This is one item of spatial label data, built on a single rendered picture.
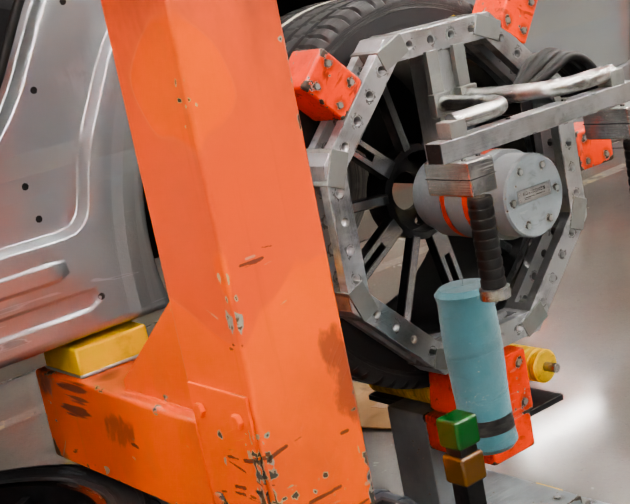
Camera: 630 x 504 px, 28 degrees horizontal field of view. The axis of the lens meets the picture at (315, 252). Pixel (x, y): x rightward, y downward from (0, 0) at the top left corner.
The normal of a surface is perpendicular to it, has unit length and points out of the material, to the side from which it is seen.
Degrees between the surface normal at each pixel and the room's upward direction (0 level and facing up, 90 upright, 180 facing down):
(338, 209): 90
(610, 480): 0
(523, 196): 90
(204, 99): 90
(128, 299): 90
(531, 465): 0
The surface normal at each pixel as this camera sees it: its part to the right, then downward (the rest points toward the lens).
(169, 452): -0.77, 0.29
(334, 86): 0.60, 0.06
